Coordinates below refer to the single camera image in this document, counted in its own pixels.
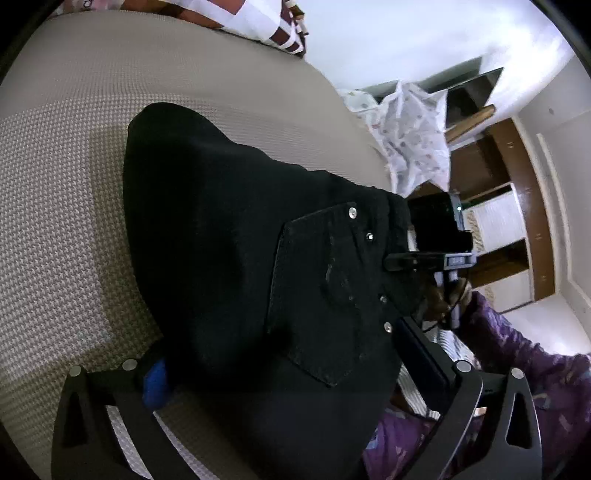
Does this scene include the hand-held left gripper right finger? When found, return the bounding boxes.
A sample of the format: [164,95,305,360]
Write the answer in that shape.
[392,316,544,480]

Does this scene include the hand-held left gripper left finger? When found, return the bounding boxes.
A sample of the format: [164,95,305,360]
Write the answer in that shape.
[51,350,195,480]

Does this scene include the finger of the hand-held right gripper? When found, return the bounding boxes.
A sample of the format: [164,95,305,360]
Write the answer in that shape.
[382,251,447,273]

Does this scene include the black pants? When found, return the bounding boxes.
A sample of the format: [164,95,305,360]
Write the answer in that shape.
[122,102,428,480]

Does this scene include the person's right hand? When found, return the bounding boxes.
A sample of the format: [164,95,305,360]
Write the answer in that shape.
[417,278,474,332]

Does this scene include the white striped cloth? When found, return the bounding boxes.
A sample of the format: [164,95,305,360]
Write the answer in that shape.
[392,330,483,421]

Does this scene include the wooden cabinet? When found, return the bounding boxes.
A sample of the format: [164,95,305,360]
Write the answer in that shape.
[443,54,557,315]

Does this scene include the white floral cloth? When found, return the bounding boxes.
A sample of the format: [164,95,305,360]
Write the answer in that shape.
[368,79,452,197]

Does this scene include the beige woven bed mat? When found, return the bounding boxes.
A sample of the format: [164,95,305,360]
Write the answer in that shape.
[0,9,393,480]

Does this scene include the brown white checked pillow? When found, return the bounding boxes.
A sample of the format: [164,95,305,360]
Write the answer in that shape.
[60,0,308,58]

